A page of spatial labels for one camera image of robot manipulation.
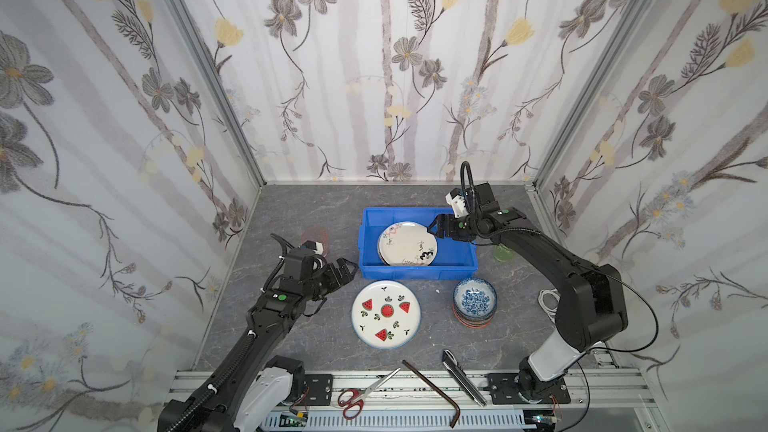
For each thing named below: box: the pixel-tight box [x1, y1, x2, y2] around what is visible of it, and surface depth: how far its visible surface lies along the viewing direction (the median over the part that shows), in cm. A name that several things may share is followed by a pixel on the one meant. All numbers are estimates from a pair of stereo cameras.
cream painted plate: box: [377, 221, 438, 267], surface depth 101 cm
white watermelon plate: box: [351, 280, 421, 349], surface depth 88 cm
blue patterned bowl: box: [453, 277, 498, 319], surface depth 83 cm
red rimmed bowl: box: [452, 303, 495, 329], surface depth 80 cm
